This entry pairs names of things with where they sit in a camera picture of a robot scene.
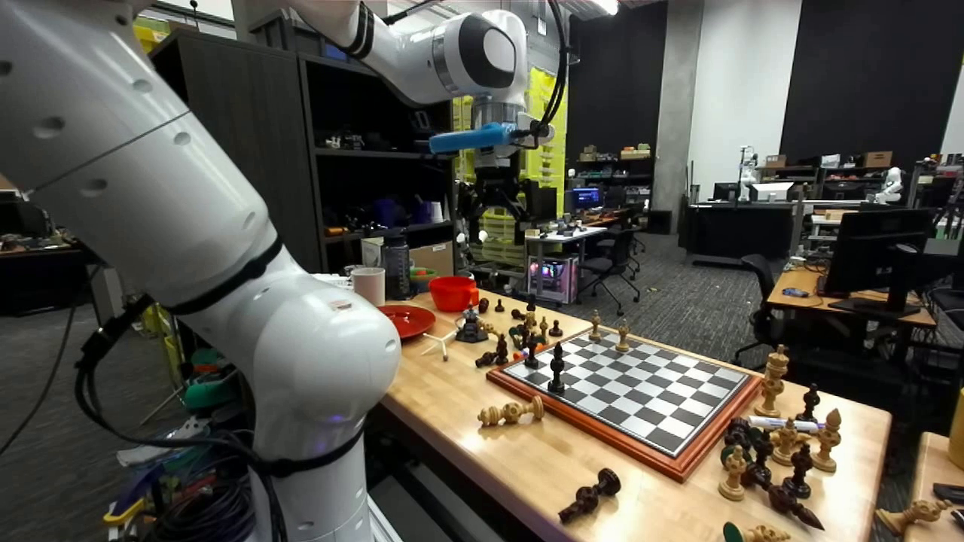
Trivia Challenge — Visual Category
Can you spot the white three-armed toy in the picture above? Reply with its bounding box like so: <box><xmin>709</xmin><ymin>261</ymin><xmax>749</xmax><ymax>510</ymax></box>
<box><xmin>419</xmin><ymin>330</ymin><xmax>457</xmax><ymax>362</ymax></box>

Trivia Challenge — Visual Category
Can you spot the light chess piece green base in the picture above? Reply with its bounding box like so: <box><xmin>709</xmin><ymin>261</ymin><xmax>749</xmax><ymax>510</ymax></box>
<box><xmin>722</xmin><ymin>521</ymin><xmax>792</xmax><ymax>542</ymax></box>

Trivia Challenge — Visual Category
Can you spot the white robot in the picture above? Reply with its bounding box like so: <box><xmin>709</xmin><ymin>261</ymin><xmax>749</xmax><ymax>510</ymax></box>
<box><xmin>737</xmin><ymin>145</ymin><xmax>761</xmax><ymax>202</ymax></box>
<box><xmin>877</xmin><ymin>166</ymin><xmax>904</xmax><ymax>205</ymax></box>

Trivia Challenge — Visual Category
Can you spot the black office chair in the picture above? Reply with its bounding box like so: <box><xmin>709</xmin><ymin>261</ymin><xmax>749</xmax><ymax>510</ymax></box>
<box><xmin>578</xmin><ymin>224</ymin><xmax>642</xmax><ymax>318</ymax></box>
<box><xmin>733</xmin><ymin>253</ymin><xmax>786</xmax><ymax>371</ymax></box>

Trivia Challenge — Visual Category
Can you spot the black shelf cabinet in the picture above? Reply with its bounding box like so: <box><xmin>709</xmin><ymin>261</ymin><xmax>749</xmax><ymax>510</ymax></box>
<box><xmin>149</xmin><ymin>29</ymin><xmax>458</xmax><ymax>276</ymax></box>

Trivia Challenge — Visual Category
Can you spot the red bowl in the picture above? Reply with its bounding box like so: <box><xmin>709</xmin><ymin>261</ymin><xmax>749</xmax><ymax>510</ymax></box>
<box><xmin>429</xmin><ymin>276</ymin><xmax>480</xmax><ymax>313</ymax></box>

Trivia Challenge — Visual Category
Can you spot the white table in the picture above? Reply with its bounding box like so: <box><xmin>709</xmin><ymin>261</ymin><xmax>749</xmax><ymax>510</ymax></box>
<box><xmin>524</xmin><ymin>224</ymin><xmax>608</xmax><ymax>299</ymax></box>

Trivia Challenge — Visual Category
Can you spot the red plate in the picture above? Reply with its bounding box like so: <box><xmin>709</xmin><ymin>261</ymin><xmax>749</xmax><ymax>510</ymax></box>
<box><xmin>377</xmin><ymin>304</ymin><xmax>437</xmax><ymax>341</ymax></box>

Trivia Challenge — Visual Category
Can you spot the wooden framed chess board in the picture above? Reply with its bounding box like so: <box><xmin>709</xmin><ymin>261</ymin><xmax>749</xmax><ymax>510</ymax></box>
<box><xmin>486</xmin><ymin>327</ymin><xmax>764</xmax><ymax>483</ymax></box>

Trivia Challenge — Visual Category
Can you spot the heap of dark chess pieces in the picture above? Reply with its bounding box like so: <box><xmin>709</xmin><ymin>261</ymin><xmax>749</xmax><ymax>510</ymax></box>
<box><xmin>721</xmin><ymin>418</ymin><xmax>776</xmax><ymax>488</ymax></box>

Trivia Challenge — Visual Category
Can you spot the white marker pen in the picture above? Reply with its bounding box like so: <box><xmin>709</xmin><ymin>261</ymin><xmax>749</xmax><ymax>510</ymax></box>
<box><xmin>747</xmin><ymin>415</ymin><xmax>826</xmax><ymax>434</ymax></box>

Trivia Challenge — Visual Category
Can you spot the large light wooden chess piece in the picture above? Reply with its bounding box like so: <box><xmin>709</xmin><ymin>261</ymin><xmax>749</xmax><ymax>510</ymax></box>
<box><xmin>754</xmin><ymin>345</ymin><xmax>790</xmax><ymax>419</ymax></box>

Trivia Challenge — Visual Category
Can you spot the coil of black cable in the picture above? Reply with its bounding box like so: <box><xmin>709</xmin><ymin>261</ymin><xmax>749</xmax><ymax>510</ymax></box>
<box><xmin>149</xmin><ymin>465</ymin><xmax>258</xmax><ymax>542</ymax></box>

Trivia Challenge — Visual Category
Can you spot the lit computer case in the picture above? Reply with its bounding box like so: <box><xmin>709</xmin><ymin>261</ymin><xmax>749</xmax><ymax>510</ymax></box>
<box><xmin>528</xmin><ymin>255</ymin><xmax>580</xmax><ymax>305</ymax></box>

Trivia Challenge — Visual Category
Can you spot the yellow object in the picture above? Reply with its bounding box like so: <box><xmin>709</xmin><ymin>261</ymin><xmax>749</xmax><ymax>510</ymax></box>
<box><xmin>947</xmin><ymin>390</ymin><xmax>964</xmax><ymax>472</ymax></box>

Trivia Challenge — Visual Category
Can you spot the rack of yellow bins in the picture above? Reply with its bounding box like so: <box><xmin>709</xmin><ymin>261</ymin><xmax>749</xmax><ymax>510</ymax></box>
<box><xmin>452</xmin><ymin>66</ymin><xmax>567</xmax><ymax>269</ymax></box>

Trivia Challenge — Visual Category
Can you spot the cardboard box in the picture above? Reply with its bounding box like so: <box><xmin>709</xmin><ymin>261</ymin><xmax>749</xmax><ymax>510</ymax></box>
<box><xmin>410</xmin><ymin>241</ymin><xmax>456</xmax><ymax>278</ymax></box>

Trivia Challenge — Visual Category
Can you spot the shelf with boxes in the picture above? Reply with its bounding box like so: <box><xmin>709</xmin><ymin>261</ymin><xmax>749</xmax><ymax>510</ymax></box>
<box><xmin>575</xmin><ymin>145</ymin><xmax>654</xmax><ymax>190</ymax></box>

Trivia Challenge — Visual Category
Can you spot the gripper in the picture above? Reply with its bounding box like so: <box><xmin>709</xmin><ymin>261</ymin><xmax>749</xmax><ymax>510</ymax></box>
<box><xmin>457</xmin><ymin>167</ymin><xmax>531</xmax><ymax>243</ymax></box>

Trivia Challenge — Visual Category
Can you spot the dark toy figure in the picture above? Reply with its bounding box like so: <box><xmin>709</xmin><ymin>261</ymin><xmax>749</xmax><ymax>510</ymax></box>
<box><xmin>455</xmin><ymin>306</ymin><xmax>490</xmax><ymax>345</ymax></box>

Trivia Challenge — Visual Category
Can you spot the dark water bottle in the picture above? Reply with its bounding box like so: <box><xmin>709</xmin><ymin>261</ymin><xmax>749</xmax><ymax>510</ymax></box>
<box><xmin>382</xmin><ymin>230</ymin><xmax>413</xmax><ymax>301</ymax></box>

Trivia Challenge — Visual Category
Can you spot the black monitor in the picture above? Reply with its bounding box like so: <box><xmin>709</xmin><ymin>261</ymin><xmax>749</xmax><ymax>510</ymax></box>
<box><xmin>816</xmin><ymin>208</ymin><xmax>936</xmax><ymax>318</ymax></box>

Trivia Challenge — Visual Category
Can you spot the wooden desk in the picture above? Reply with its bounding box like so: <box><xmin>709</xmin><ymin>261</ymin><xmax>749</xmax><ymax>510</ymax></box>
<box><xmin>767</xmin><ymin>266</ymin><xmax>938</xmax><ymax>330</ymax></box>

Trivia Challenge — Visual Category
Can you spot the white mug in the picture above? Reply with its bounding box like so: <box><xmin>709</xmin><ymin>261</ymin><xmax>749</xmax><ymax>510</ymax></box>
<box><xmin>351</xmin><ymin>267</ymin><xmax>386</xmax><ymax>308</ymax></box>

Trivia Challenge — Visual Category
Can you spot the dark wooden chess piece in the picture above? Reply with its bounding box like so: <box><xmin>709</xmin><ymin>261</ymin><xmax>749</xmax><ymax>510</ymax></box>
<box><xmin>474</xmin><ymin>334</ymin><xmax>511</xmax><ymax>369</ymax></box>
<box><xmin>558</xmin><ymin>468</ymin><xmax>623</xmax><ymax>525</ymax></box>
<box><xmin>764</xmin><ymin>482</ymin><xmax>826</xmax><ymax>531</ymax></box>

